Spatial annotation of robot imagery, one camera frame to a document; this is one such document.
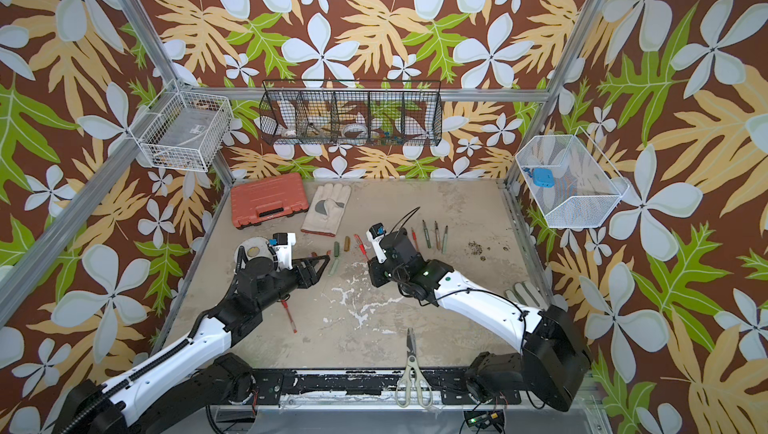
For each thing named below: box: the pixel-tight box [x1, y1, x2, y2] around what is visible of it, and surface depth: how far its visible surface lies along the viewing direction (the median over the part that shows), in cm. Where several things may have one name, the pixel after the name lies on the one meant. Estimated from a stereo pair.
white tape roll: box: [234, 236, 273, 265], surface depth 103 cm
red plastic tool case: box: [231, 173, 310, 229], surface depth 110 cm
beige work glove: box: [300, 183, 352, 237], surface depth 113 cm
